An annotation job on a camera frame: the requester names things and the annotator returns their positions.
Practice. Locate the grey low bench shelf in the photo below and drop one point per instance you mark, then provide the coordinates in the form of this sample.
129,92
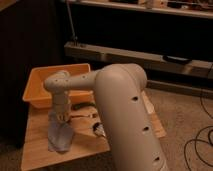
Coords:
146,60

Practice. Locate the black remote on bench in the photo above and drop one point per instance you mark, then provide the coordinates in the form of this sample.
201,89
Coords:
177,61

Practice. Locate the grey blue towel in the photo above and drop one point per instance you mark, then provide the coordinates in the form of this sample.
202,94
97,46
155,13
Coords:
60,135

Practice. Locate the upper wooden shelf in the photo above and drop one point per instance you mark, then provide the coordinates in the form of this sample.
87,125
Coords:
142,8

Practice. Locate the metal lamp pole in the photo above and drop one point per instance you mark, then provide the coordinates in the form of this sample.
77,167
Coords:
73,37

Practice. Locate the small wooden stick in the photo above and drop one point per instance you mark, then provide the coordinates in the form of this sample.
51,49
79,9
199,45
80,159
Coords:
89,116

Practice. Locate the yellow plastic bin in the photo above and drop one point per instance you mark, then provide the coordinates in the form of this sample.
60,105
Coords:
34,92

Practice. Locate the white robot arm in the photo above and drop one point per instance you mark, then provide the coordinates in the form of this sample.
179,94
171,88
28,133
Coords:
117,90

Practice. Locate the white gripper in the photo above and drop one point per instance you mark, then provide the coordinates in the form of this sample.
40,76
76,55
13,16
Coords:
62,111

